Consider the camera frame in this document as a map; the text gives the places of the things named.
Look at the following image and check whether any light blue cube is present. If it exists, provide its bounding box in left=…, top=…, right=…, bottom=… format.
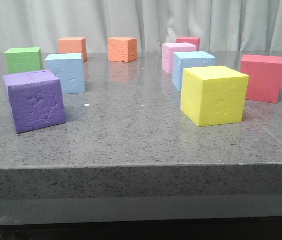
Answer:
left=45, top=53, right=86, bottom=94
left=172, top=51, right=217, bottom=92

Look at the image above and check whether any dented orange foam cube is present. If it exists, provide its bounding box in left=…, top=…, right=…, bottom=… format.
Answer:
left=107, top=37, right=138, bottom=63

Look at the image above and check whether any yellow foam cube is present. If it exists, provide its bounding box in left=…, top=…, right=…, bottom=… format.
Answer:
left=180, top=65, right=249, bottom=127

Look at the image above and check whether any pink foam cube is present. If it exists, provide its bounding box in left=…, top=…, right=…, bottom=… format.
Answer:
left=162, top=42, right=197, bottom=75

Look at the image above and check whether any small far red cube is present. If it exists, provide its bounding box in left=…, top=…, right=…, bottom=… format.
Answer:
left=175, top=36, right=201, bottom=51

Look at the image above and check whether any smooth orange foam cube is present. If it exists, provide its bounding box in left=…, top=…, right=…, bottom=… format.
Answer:
left=58, top=37, right=88, bottom=62

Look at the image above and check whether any purple foam cube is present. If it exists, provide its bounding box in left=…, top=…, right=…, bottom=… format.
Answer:
left=3, top=69, right=67, bottom=134

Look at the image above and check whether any grey pleated curtain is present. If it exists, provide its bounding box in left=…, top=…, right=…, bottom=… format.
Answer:
left=0, top=0, right=282, bottom=53

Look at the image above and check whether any large red foam cube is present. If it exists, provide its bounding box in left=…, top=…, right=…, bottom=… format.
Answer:
left=240, top=54, right=282, bottom=104

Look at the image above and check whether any green foam cube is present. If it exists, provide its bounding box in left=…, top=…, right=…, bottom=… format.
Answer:
left=4, top=47, right=44, bottom=74

